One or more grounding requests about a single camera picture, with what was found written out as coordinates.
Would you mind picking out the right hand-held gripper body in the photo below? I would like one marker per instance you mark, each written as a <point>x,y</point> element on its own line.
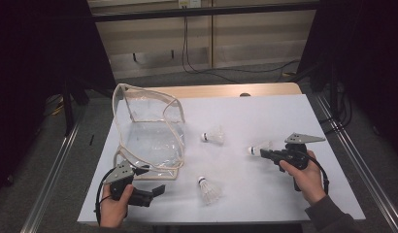
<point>297,155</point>

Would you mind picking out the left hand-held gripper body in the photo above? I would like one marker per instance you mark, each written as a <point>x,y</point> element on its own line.
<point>121,171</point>

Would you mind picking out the white shuttlecock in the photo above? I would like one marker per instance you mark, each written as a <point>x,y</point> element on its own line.
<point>215,137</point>
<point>208,192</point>
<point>257,149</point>

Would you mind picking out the clear plastic bag beige trim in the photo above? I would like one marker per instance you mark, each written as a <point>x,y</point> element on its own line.
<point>148,142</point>

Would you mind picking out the person's right hand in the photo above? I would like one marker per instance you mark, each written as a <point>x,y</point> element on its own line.
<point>310,181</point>

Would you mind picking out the person's left hand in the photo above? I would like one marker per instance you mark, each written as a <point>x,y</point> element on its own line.
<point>113,213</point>

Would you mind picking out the pale blue table mat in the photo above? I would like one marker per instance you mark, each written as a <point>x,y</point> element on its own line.
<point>268,113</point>

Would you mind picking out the small black stick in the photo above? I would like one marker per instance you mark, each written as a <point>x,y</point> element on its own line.
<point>91,139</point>

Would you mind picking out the dark round table grommet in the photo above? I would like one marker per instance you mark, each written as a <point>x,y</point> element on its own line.
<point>245,94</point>

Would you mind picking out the black metal stand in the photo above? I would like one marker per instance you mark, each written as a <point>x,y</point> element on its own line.
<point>69,113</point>
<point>333,97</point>

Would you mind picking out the beige cabinet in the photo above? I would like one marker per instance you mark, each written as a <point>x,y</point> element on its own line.
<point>252,32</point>

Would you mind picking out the black curtain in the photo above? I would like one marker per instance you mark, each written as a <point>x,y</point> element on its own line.
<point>365,48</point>
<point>32,48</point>

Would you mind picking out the metal floor rail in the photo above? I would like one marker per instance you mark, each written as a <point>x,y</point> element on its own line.
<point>365,174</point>
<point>48,187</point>

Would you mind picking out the white wall socket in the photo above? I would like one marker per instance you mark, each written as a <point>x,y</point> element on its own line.
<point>189,3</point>

